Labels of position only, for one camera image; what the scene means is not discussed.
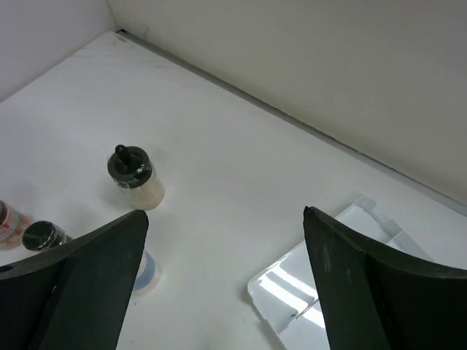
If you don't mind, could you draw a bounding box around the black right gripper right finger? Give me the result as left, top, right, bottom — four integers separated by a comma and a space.
303, 207, 466, 349

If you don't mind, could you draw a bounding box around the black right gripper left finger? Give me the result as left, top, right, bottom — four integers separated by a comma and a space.
1, 210, 149, 349

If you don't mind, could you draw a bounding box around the small dark-cap spice bottle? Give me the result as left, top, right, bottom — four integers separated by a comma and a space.
22, 221, 73, 252

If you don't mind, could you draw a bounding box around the white divided plastic tray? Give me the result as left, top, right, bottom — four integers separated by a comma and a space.
247, 198, 432, 350

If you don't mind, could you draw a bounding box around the blue label salt shaker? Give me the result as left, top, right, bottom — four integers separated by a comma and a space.
132, 250, 161, 295

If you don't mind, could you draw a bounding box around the grinder bottle with black cap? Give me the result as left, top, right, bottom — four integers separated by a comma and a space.
107, 144, 165, 211

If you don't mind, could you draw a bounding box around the red label spice jar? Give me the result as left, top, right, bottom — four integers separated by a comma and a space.
0, 201, 32, 249

